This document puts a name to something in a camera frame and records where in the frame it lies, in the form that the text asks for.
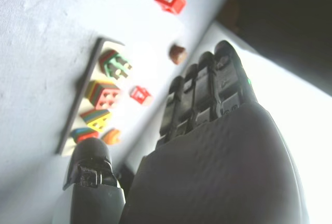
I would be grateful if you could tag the left robot hand black palm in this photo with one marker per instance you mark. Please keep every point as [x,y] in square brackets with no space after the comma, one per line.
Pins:
[207,169]

